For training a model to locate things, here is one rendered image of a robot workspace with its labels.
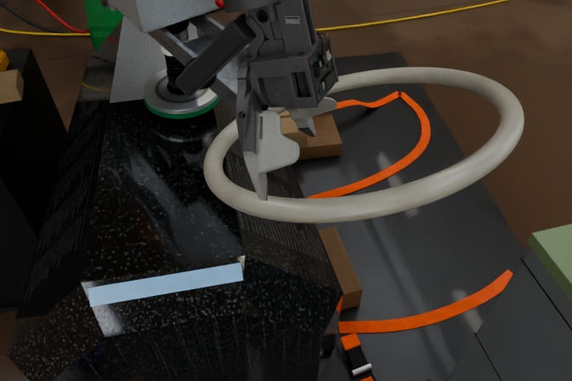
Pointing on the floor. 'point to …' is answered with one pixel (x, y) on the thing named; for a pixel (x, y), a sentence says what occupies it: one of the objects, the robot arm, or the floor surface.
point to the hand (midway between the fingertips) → (285, 167)
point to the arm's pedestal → (523, 332)
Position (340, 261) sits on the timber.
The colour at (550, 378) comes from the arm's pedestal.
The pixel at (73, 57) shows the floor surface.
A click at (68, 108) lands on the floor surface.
